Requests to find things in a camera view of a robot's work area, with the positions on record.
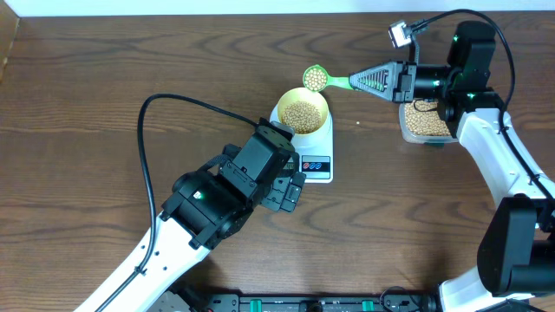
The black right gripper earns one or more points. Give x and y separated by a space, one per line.
390 82

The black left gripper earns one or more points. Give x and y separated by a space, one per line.
275 197

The green plastic scoop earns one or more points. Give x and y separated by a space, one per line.
316 79

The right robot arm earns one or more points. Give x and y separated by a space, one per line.
515 259

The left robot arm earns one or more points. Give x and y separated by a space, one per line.
206 206

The white digital kitchen scale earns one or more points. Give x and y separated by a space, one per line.
316 158

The yellow bowl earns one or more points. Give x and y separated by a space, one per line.
304 94

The soybeans in bowl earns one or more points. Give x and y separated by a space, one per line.
302 116

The soybeans in container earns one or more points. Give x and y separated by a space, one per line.
422 119

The clear plastic container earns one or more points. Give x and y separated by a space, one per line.
418 139

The green tape label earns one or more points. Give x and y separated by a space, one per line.
437 145

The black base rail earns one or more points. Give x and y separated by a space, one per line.
395 300

